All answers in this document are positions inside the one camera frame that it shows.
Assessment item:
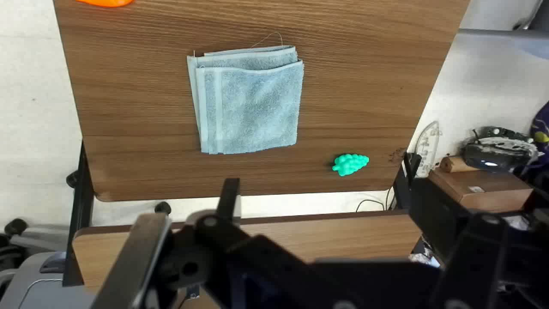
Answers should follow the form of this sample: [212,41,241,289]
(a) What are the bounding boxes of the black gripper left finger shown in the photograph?
[90,176,253,309]

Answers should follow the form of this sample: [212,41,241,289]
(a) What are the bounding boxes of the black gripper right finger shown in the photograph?
[408,174,511,309]

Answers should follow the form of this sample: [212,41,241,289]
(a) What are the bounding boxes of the grey towel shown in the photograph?
[185,42,307,156]

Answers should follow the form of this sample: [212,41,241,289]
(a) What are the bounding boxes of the brown wooden box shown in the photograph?
[427,154,535,214]

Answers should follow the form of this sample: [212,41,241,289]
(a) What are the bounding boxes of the light grey office chair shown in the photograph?
[0,216,96,309]

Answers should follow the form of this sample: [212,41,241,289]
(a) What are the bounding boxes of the wooden side table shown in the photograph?
[72,211,423,309]

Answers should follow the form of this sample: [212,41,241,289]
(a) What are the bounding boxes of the green toy grapes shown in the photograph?
[331,150,370,178]

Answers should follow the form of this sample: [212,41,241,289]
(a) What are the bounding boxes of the orange toy fruit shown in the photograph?
[75,0,137,8]

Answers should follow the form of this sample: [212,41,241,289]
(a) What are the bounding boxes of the black table frame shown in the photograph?
[61,142,173,288]

